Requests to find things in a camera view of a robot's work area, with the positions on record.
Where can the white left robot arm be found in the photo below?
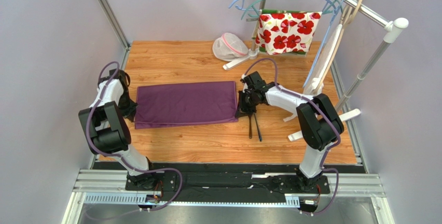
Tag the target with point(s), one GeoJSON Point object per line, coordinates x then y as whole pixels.
{"type": "Point", "coordinates": [107, 134]}

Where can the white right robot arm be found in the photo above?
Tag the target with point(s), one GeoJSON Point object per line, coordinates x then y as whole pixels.
{"type": "Point", "coordinates": [319, 122]}

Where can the purple cloth napkin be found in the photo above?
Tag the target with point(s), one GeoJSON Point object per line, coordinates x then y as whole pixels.
{"type": "Point", "coordinates": [184, 104]}

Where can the blue thin wire hanger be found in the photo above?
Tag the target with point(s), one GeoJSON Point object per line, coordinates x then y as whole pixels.
{"type": "Point", "coordinates": [335, 7]}

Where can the red poppy floral cloth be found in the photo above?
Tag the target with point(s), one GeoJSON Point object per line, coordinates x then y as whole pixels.
{"type": "Point", "coordinates": [282, 32]}

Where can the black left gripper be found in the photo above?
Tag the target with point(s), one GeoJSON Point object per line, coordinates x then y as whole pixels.
{"type": "Point", "coordinates": [129, 112]}

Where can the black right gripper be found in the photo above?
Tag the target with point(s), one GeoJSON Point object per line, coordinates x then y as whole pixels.
{"type": "Point", "coordinates": [249, 109]}

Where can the white mesh laundry bag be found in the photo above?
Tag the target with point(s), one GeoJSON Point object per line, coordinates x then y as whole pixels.
{"type": "Point", "coordinates": [229, 47]}

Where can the white towel on hanger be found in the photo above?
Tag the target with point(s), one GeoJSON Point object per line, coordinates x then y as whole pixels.
{"type": "Point", "coordinates": [315, 83]}

